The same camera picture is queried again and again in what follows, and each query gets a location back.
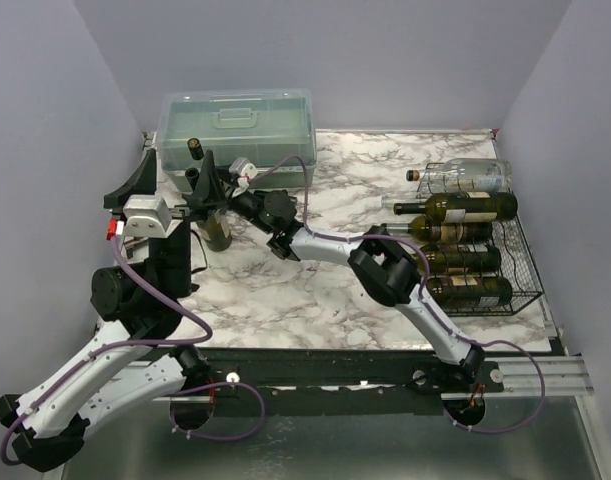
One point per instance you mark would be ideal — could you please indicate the dark bottle tan label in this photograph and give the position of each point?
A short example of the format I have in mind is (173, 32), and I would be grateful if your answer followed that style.
(452, 259)

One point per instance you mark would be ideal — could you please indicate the metal T-shaped bracket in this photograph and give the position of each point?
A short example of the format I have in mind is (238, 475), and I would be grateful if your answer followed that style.
(133, 244)

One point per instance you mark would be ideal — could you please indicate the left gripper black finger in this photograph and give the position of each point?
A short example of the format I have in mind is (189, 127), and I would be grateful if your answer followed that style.
(143, 181)
(207, 194)

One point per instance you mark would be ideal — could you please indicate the dark bottle beige label back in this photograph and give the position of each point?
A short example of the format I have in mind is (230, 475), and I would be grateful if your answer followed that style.
(463, 207)

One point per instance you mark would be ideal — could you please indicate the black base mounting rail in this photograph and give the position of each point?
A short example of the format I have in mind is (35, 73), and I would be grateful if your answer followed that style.
(295, 382)

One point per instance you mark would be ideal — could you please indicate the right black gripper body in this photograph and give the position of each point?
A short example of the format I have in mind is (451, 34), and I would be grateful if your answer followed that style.
(215, 195)

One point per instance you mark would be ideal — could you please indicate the clear glass bottle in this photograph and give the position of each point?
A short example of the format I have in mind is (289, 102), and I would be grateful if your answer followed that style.
(463, 175)

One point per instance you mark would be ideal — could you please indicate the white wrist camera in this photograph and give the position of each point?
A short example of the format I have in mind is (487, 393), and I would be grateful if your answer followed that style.
(143, 216)
(243, 171)

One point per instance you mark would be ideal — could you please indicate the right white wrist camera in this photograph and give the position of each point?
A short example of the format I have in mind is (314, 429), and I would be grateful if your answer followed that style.
(243, 171)

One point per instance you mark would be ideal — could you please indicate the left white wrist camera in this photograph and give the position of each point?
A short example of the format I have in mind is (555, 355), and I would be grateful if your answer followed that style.
(143, 216)

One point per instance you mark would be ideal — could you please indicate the black wire wine rack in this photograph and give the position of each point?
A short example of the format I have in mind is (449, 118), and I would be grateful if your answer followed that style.
(516, 267)

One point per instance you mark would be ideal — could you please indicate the dark capped bottle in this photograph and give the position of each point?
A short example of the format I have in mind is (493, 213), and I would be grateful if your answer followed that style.
(195, 149)

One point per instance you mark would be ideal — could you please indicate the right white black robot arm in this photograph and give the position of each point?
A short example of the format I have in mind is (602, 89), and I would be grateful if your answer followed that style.
(386, 271)

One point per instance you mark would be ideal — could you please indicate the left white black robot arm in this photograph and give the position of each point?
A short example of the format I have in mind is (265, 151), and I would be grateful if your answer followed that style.
(147, 345)

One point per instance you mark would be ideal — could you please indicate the translucent green plastic storage box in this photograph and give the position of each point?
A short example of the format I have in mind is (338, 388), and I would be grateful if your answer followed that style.
(264, 126)

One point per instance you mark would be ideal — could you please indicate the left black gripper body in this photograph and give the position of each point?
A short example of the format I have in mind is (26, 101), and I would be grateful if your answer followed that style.
(174, 263)

